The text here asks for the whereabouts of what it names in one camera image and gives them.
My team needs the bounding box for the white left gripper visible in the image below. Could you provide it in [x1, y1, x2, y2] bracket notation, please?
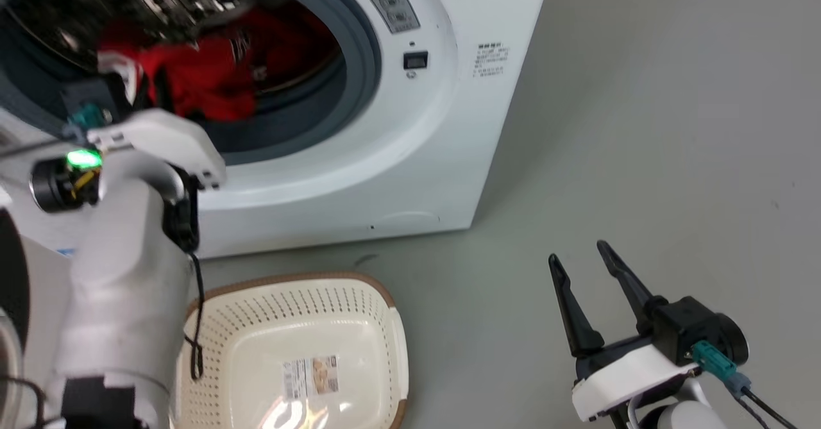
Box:
[86, 69, 226, 190]

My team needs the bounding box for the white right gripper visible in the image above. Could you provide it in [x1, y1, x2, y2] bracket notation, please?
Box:
[548, 239, 701, 425]

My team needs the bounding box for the red garment with white print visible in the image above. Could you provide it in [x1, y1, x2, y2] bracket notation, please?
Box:
[96, 3, 341, 122]

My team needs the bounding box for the white front-load washing machine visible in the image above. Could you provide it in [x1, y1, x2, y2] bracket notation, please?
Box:
[0, 0, 554, 260]

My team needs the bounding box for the cream perforated laundry basket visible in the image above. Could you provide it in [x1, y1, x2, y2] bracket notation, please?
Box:
[170, 272, 410, 429]

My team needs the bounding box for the paper label inside basket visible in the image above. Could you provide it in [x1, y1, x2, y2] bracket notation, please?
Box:
[282, 355, 340, 401]

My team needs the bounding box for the grey rubber door gasket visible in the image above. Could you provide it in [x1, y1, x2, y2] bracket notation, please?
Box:
[0, 0, 383, 167]

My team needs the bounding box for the white text sticker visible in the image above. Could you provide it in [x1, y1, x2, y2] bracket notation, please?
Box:
[473, 42, 511, 78]

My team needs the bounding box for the teal left camera plug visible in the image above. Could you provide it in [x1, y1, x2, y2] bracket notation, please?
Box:
[67, 103, 114, 130]

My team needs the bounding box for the teal camera plug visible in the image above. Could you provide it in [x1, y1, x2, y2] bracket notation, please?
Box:
[691, 341, 752, 398]
[67, 103, 114, 130]

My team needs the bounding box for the teal right camera plug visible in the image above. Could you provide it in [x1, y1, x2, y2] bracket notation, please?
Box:
[691, 341, 752, 398]

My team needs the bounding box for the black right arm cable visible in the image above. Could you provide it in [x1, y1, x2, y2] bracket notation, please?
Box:
[731, 387, 800, 429]

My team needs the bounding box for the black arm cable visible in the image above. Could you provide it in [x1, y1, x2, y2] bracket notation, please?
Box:
[184, 251, 207, 381]
[731, 387, 800, 429]

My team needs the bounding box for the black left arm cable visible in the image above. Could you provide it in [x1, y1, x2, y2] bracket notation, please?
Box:
[184, 251, 207, 381]

